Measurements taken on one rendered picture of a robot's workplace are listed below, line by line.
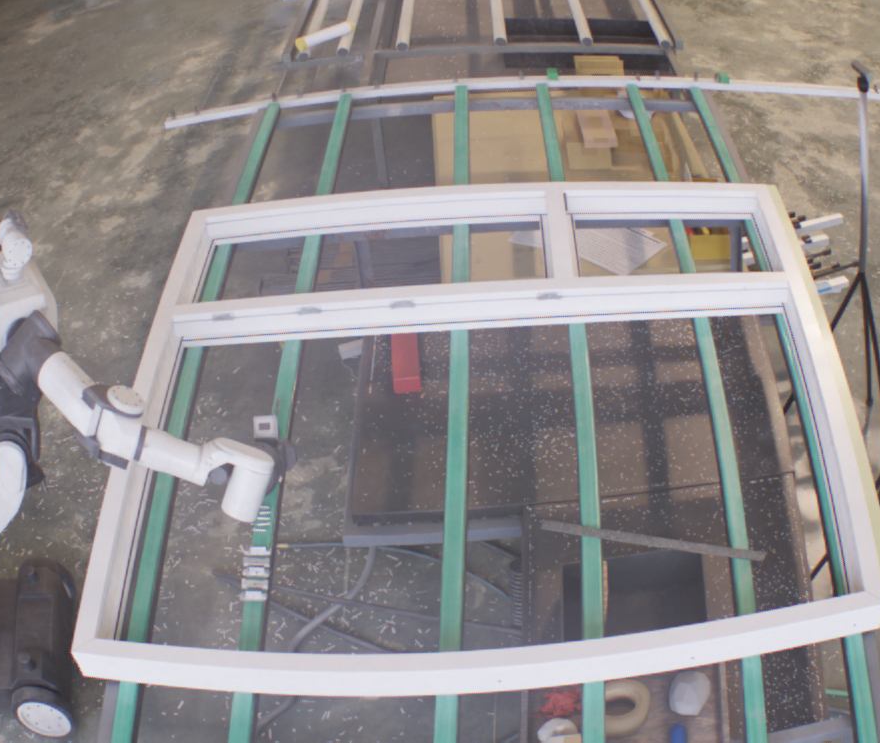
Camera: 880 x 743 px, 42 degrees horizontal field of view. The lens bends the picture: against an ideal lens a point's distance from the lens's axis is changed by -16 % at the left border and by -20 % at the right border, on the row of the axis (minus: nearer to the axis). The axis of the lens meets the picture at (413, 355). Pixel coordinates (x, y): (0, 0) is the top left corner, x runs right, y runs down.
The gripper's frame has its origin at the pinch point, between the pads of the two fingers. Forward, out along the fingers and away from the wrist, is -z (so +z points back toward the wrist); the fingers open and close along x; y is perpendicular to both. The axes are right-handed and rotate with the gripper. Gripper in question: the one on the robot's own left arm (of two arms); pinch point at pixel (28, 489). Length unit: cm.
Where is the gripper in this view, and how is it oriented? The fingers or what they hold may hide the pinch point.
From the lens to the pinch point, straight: 328.7
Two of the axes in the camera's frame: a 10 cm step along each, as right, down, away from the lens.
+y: -5.5, -5.3, 6.5
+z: -0.3, -7.6, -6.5
